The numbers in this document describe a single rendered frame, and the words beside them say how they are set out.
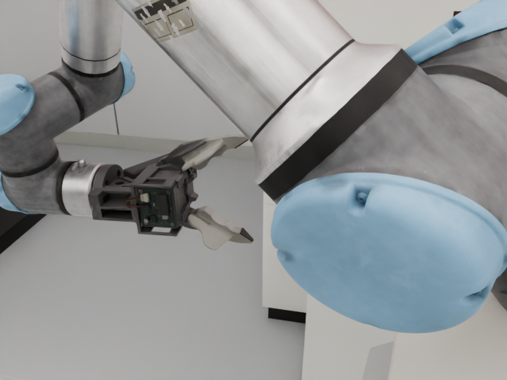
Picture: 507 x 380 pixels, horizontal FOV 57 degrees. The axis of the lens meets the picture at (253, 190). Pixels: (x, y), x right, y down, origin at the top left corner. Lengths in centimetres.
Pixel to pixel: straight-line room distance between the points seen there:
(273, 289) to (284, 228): 146
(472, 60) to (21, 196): 56
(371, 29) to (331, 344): 80
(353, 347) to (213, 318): 97
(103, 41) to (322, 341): 66
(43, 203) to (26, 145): 9
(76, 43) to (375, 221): 48
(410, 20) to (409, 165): 109
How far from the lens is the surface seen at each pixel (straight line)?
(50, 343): 190
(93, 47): 63
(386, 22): 131
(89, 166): 65
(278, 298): 174
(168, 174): 61
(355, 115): 23
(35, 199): 68
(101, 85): 67
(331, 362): 99
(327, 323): 92
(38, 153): 65
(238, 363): 170
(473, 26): 35
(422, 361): 47
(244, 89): 25
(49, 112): 64
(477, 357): 44
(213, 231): 63
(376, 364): 61
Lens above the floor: 127
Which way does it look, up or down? 28 degrees down
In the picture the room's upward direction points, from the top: straight up
